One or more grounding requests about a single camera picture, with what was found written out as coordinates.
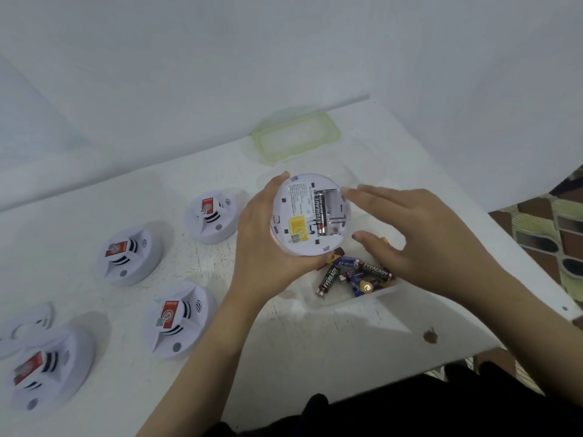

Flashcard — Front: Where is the white smoke detector red label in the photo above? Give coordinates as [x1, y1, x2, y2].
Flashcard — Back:
[8, 326, 96, 413]
[93, 226, 164, 287]
[183, 189, 241, 245]
[144, 281, 217, 359]

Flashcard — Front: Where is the white mounting plate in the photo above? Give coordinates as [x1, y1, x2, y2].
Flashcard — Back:
[0, 302, 56, 360]

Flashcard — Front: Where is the person's right forearm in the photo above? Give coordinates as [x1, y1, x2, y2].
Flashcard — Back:
[458, 266, 583, 408]

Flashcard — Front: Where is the green-rimmed clear container lid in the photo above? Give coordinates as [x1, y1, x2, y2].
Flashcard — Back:
[251, 112, 341, 164]

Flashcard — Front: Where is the person's left hand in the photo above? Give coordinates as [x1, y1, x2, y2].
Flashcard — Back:
[230, 172, 335, 310]

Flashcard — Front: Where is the black battery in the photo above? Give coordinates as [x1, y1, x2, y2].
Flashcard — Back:
[314, 190, 330, 236]

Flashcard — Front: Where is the clear plastic container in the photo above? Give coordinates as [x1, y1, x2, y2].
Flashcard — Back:
[255, 164, 407, 311]

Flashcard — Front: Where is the white smoke detector back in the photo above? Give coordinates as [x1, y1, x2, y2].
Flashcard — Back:
[271, 174, 352, 256]

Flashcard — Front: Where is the person's black clothing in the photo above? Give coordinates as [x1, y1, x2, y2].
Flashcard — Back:
[203, 361, 583, 437]

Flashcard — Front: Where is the person's right hand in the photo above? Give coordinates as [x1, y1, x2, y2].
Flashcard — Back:
[341, 184, 498, 306]

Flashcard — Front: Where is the pile of loose batteries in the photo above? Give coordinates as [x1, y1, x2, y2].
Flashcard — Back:
[315, 247, 395, 298]

